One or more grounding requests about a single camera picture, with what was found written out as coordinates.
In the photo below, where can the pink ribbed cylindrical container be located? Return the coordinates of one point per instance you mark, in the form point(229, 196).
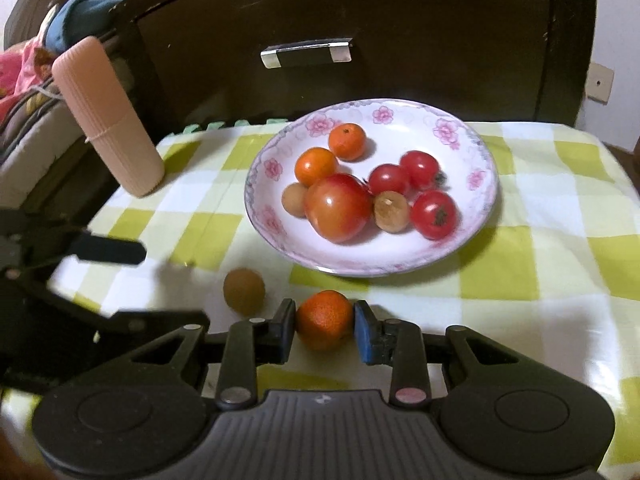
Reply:
point(91, 90)

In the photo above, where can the silver drawer handle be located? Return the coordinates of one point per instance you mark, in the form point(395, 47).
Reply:
point(307, 53)

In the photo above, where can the dark wooden cabinet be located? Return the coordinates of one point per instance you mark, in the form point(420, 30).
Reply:
point(495, 60)

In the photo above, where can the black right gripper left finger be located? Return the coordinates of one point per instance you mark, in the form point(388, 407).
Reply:
point(250, 344)

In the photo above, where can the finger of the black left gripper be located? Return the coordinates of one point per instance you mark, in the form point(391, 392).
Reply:
point(30, 311)
point(34, 240)

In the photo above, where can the white floral ceramic plate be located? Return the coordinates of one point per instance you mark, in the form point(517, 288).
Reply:
point(392, 127)

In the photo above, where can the large red tomato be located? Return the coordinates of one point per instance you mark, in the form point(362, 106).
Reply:
point(338, 207)

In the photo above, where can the brown longan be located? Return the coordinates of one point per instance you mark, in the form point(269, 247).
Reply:
point(391, 212)
point(244, 291)
point(293, 200)

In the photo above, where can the red cherry tomato with stem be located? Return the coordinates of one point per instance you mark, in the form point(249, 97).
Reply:
point(434, 214)

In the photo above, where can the green white checkered tablecloth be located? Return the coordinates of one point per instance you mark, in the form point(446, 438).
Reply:
point(546, 260)

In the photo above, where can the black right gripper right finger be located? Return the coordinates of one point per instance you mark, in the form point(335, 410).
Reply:
point(399, 345)

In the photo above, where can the wall power socket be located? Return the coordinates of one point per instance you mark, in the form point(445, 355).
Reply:
point(599, 83)

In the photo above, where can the blue cloth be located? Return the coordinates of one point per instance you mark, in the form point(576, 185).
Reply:
point(76, 20)

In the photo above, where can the orange mandarin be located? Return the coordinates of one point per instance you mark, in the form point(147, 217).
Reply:
point(313, 165)
point(347, 141)
point(325, 321)

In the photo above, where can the pink floral cloth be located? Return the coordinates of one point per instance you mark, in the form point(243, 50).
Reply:
point(23, 66)

